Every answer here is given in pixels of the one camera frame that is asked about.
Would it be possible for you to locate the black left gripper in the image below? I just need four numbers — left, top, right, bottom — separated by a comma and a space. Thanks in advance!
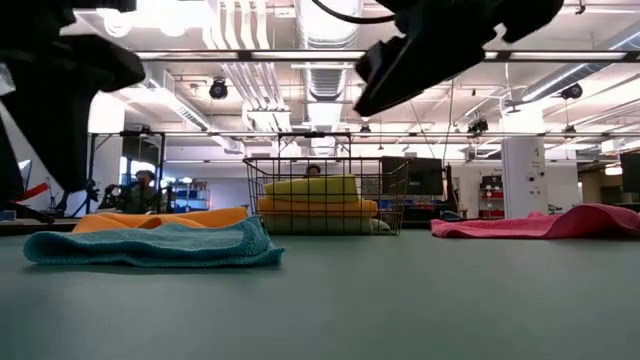
0, 33, 147, 202

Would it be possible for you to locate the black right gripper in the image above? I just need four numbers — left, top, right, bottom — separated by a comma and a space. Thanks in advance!
352, 0, 501, 119

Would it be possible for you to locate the teal microfiber towel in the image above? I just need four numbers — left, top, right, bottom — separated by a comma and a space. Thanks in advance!
23, 215, 286, 269

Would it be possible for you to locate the yellow microfiber towel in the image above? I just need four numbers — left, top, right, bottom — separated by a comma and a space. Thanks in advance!
263, 173, 361, 204

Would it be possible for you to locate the orange microfiber towel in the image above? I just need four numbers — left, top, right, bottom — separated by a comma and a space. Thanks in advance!
256, 197, 379, 217
71, 206, 250, 235

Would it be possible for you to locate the pale green microfiber towel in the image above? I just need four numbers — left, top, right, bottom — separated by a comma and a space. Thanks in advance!
262, 214, 392, 235

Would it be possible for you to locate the pink microfiber towel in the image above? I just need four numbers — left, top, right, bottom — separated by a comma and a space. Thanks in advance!
430, 203, 640, 240

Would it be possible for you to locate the lit computer monitor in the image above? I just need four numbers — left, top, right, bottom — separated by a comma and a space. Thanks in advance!
17, 158, 33, 187

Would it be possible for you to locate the red bar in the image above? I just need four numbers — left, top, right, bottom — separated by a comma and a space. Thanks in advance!
22, 182, 51, 202

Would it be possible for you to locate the black ceiling spotlight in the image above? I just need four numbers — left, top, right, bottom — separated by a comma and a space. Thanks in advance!
466, 117, 491, 136
208, 77, 230, 101
559, 82, 584, 101

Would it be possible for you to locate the large black monitor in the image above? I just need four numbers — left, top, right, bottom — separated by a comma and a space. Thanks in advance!
381, 155, 445, 197

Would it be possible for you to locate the black overhead light bar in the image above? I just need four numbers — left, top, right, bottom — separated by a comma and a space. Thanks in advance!
132, 48, 640, 63

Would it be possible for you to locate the red tool cart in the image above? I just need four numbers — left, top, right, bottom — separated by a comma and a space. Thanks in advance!
478, 174, 505, 220

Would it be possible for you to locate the white column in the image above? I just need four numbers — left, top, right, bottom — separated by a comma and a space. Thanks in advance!
501, 104, 549, 220

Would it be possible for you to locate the blue storage shelf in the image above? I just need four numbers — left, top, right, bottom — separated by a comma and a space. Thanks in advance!
172, 175, 211, 212

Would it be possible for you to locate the dark monitor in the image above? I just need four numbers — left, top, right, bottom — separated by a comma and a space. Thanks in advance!
619, 151, 640, 194

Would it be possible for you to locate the green table mat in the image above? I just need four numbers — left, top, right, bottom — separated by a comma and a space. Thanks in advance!
0, 229, 640, 360

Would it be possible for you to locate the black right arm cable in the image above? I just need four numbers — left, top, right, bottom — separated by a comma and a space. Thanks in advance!
310, 0, 399, 26

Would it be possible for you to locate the silver ceiling duct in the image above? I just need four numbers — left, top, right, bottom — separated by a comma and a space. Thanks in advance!
294, 0, 364, 101

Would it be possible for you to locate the black wire basket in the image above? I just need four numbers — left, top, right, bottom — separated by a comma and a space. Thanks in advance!
243, 156, 412, 236

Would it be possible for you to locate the black background stand frame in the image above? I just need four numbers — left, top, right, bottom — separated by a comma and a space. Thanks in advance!
87, 129, 167, 216

